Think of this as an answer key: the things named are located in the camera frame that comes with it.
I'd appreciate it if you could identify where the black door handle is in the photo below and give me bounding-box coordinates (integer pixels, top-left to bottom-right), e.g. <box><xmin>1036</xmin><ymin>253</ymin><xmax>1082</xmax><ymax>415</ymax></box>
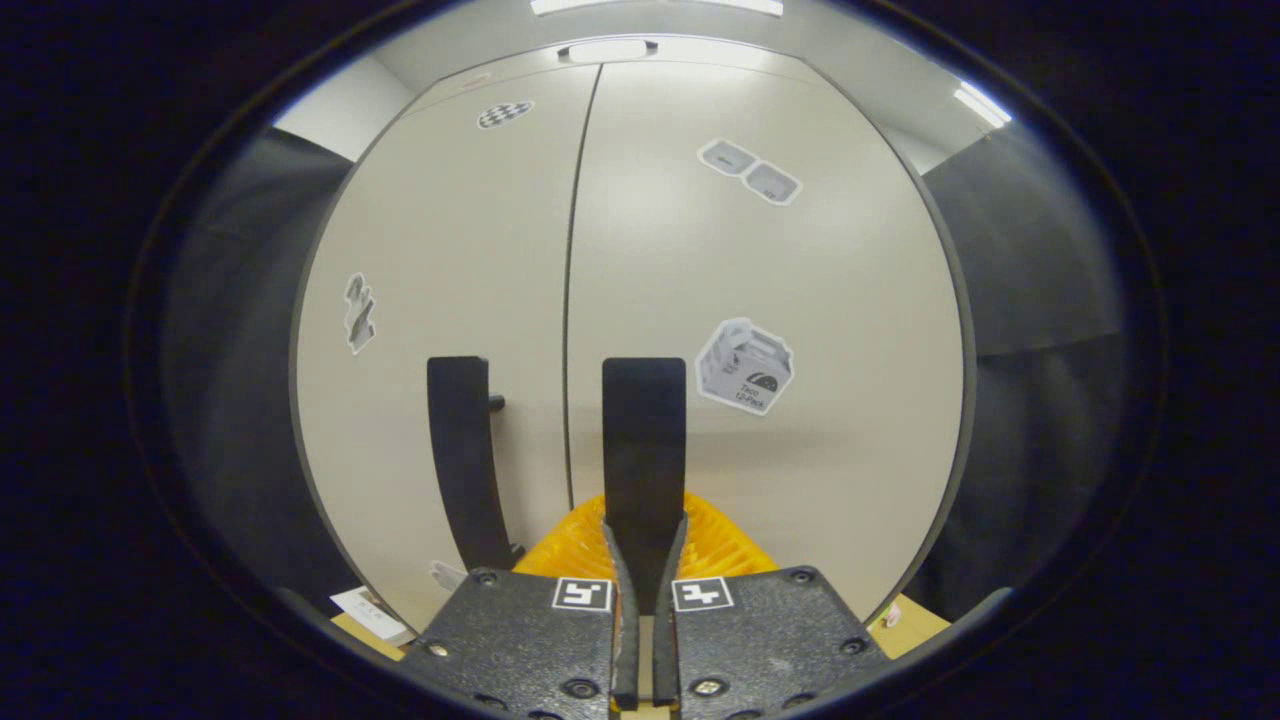
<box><xmin>601</xmin><ymin>357</ymin><xmax>689</xmax><ymax>616</ymax></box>
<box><xmin>427</xmin><ymin>356</ymin><xmax>526</xmax><ymax>573</ymax></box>

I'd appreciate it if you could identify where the beige double-door shoe cabinet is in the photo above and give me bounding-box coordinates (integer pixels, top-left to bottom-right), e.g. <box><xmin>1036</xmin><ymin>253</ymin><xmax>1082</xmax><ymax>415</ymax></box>
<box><xmin>288</xmin><ymin>35</ymin><xmax>976</xmax><ymax>636</ymax></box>

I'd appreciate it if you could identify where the white printed paper leaflet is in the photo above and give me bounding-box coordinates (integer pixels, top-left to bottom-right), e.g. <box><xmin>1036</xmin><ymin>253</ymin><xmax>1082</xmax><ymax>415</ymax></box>
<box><xmin>330</xmin><ymin>586</ymin><xmax>416</xmax><ymax>646</ymax></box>

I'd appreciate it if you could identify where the black backdrop cloth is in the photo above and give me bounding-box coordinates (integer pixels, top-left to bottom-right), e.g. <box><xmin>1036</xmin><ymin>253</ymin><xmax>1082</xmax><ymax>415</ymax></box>
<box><xmin>160</xmin><ymin>125</ymin><xmax>361</xmax><ymax>611</ymax></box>
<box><xmin>870</xmin><ymin>125</ymin><xmax>1131</xmax><ymax>621</ymax></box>

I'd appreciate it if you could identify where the slim dark drawer handle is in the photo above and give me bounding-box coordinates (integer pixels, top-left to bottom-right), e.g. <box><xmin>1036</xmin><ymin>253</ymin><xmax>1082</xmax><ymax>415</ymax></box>
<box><xmin>558</xmin><ymin>38</ymin><xmax>659</xmax><ymax>64</ymax></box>

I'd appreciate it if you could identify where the beige cabinet door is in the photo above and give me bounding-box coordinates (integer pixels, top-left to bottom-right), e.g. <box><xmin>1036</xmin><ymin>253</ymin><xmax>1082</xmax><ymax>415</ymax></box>
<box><xmin>290</xmin><ymin>63</ymin><xmax>603</xmax><ymax>633</ymax></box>
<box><xmin>563</xmin><ymin>60</ymin><xmax>966</xmax><ymax>626</ymax></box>

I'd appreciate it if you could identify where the beige cabinet drawer front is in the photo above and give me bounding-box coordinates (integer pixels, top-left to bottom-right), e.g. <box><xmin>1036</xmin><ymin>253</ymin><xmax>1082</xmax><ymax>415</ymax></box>
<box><xmin>400</xmin><ymin>36</ymin><xmax>831</xmax><ymax>96</ymax></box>

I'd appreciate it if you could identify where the large ceiling light panel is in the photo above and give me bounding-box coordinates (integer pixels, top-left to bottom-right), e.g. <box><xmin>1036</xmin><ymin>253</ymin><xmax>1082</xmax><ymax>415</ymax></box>
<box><xmin>530</xmin><ymin>0</ymin><xmax>786</xmax><ymax>18</ymax></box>

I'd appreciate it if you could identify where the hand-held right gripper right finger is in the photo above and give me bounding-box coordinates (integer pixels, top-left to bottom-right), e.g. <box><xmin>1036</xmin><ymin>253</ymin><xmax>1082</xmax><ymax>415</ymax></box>
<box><xmin>652</xmin><ymin>493</ymin><xmax>891</xmax><ymax>720</ymax></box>

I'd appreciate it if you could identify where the small ceiling light panel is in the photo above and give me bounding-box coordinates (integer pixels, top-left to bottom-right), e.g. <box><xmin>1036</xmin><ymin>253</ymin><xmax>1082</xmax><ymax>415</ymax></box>
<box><xmin>952</xmin><ymin>80</ymin><xmax>1013</xmax><ymax>129</ymax></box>

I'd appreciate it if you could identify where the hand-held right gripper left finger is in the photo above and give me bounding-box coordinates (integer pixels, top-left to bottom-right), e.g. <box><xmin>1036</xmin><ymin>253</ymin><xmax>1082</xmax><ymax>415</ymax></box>
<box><xmin>400</xmin><ymin>493</ymin><xmax>641</xmax><ymax>720</ymax></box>

